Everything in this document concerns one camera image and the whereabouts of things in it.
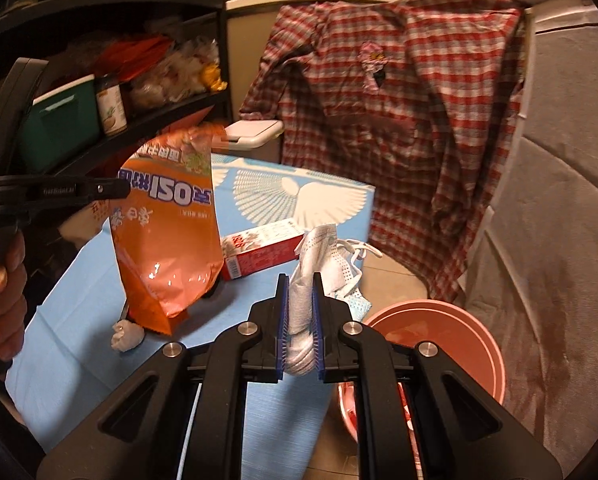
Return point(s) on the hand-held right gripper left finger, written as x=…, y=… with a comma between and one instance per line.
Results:
x=280, y=335

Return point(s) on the clear bag of garlic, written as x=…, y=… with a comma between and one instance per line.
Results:
x=174, y=75

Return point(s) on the red bag on shelf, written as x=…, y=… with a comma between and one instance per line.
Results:
x=129, y=55

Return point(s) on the grey fabric sofa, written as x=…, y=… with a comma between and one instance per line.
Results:
x=554, y=260

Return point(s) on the pink plastic bucket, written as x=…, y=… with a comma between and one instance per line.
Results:
x=454, y=360

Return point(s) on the person's left hand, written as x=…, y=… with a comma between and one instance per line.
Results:
x=1, y=310

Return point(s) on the red white milk carton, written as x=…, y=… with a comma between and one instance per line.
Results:
x=259, y=255

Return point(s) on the yellow packet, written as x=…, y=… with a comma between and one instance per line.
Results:
x=214, y=77

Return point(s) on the blue wing print table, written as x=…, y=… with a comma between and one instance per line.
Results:
x=79, y=310

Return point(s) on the glass spice jar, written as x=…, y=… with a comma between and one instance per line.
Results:
x=111, y=110

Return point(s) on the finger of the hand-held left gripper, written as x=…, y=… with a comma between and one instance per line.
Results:
x=104, y=191

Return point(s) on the orange snack bag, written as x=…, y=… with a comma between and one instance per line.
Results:
x=164, y=260

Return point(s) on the white tissue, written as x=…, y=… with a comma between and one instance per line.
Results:
x=126, y=337

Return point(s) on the white lidded bin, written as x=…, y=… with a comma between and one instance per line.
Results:
x=254, y=130

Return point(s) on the white face mask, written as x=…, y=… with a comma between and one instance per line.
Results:
x=319, y=250

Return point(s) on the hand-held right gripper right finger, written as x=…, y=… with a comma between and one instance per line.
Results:
x=318, y=340

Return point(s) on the black shelf rack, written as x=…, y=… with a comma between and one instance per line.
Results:
x=222, y=60

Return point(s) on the red plaid shirt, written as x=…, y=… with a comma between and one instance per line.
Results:
x=379, y=160

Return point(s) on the green storage box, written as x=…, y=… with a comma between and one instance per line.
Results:
x=64, y=125

